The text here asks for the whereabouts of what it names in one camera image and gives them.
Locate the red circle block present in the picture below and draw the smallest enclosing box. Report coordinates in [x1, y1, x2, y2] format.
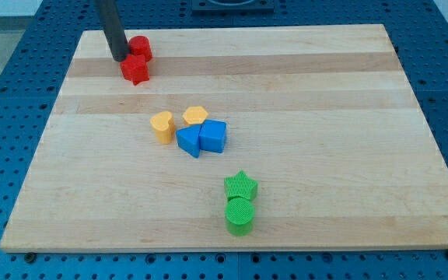
[128, 36, 152, 62]

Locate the green circle block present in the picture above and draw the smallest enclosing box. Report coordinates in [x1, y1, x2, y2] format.
[225, 198, 255, 236]

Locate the yellow heart block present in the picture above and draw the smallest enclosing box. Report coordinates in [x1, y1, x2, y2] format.
[150, 111, 176, 145]

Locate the yellow hexagon block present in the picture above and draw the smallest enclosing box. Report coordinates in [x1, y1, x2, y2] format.
[182, 106, 208, 126]

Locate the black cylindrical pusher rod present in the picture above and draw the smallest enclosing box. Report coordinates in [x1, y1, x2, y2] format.
[93, 0, 130, 62]

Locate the blue cube block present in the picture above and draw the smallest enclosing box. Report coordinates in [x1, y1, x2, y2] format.
[199, 120, 227, 153]

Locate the light wooden board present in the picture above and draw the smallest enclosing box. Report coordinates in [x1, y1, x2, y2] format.
[0, 24, 448, 253]

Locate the red star block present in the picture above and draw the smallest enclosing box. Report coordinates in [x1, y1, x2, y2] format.
[120, 54, 150, 86]

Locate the green star block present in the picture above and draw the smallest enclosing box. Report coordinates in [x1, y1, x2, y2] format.
[224, 170, 258, 201]

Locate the blue triangle block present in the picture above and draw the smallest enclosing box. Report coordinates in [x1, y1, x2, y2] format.
[176, 124, 201, 158]

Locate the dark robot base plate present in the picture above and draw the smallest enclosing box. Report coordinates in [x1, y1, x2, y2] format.
[191, 0, 275, 15]

